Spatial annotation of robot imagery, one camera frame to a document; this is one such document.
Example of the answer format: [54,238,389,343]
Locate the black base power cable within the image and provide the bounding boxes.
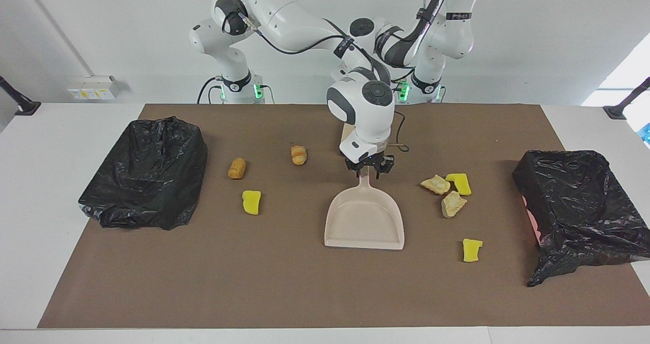
[197,77,224,104]

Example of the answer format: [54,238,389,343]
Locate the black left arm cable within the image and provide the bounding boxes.
[378,0,450,83]

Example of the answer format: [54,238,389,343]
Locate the yellow sponge piece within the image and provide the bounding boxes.
[242,190,262,216]
[446,173,472,196]
[463,238,483,263]

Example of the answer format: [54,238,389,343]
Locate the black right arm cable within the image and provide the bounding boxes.
[222,9,411,152]

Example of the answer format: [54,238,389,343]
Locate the black clamp stand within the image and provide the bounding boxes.
[603,77,650,120]
[0,76,41,116]

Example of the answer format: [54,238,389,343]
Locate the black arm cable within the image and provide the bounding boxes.
[222,9,411,152]
[378,0,450,83]

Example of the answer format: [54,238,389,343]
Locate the white wall socket box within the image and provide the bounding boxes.
[68,76,120,101]

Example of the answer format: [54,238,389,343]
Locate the beige foam chunk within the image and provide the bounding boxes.
[441,191,468,218]
[420,174,451,195]

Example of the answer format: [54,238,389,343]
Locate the beige plastic dustpan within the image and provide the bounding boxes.
[324,174,405,251]

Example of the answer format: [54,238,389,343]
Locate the pink plastic bin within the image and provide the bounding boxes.
[523,194,543,248]

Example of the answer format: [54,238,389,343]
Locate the black bag lining pink bin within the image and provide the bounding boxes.
[512,150,650,288]

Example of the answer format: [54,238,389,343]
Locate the right black garbage bag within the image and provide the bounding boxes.
[78,116,209,231]

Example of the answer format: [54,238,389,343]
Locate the brown table mat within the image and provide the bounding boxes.
[38,104,650,329]

